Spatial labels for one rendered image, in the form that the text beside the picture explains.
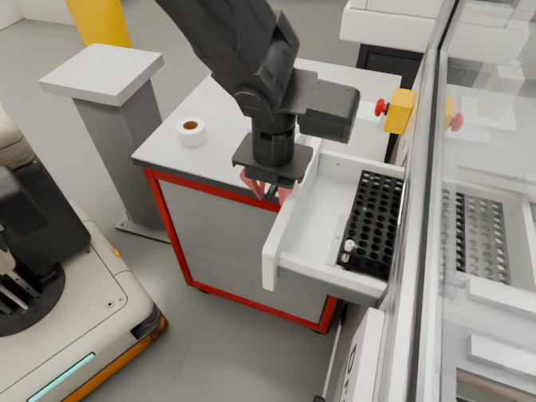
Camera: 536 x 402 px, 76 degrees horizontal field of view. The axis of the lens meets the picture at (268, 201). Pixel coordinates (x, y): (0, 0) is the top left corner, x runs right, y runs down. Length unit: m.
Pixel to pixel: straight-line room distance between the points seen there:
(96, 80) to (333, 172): 0.84
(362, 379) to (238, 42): 0.34
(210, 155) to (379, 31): 0.70
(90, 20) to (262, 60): 2.80
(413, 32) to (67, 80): 1.08
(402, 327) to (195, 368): 1.09
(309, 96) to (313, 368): 1.12
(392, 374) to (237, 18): 0.32
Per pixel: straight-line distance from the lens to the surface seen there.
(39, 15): 4.24
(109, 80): 1.23
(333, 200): 0.64
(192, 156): 0.85
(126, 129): 1.28
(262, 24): 0.32
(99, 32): 3.11
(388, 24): 1.25
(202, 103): 1.03
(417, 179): 0.49
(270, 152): 0.44
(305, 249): 0.57
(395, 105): 0.78
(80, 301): 1.28
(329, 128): 0.39
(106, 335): 1.21
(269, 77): 0.32
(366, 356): 0.41
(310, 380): 1.35
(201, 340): 1.41
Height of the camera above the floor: 1.31
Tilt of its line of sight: 49 degrees down
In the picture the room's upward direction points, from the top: straight up
